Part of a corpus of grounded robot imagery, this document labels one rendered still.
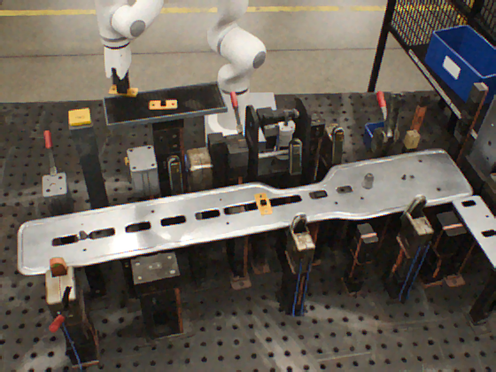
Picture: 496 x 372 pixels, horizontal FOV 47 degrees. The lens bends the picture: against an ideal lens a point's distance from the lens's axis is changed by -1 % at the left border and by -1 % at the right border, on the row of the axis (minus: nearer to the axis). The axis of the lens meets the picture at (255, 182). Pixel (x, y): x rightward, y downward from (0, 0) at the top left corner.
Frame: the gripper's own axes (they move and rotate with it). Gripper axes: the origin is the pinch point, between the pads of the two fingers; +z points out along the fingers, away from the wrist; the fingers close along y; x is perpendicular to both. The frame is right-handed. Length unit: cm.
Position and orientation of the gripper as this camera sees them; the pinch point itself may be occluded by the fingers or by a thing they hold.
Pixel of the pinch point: (122, 84)
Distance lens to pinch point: 178.1
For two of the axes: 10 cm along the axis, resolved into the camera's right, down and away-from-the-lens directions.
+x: 9.9, 1.3, -0.6
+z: -0.5, 6.8, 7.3
